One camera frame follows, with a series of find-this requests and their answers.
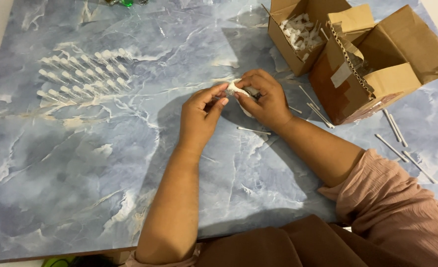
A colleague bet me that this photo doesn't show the small open cardboard box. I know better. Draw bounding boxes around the small open cardboard box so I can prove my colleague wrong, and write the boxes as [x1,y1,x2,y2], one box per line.
[262,0,353,77]

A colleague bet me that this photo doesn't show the white cotton wad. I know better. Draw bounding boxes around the white cotton wad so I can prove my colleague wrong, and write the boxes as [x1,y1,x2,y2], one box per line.
[224,78,260,119]

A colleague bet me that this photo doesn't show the green object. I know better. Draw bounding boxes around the green object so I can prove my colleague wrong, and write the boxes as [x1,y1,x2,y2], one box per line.
[41,255,76,267]

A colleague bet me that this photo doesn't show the rows of clear capped vials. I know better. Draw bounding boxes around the rows of clear capped vials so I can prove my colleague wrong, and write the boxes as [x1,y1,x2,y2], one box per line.
[36,47,134,105]

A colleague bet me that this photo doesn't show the heap of white plastic caps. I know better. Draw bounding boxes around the heap of white plastic caps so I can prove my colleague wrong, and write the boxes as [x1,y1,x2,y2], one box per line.
[279,13,329,62]

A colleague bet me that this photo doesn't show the person's left hand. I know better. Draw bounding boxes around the person's left hand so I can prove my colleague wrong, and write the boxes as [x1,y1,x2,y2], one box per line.
[178,83,229,153]

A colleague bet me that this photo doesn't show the large torn cardboard box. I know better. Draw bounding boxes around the large torn cardboard box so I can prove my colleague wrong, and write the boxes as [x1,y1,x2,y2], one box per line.
[309,4,438,126]

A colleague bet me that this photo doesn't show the pink blouse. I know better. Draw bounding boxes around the pink blouse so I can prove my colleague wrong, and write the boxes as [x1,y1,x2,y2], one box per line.
[124,148,438,267]

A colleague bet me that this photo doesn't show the person's right hand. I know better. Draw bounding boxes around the person's right hand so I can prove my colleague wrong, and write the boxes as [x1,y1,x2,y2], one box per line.
[235,68,294,131]

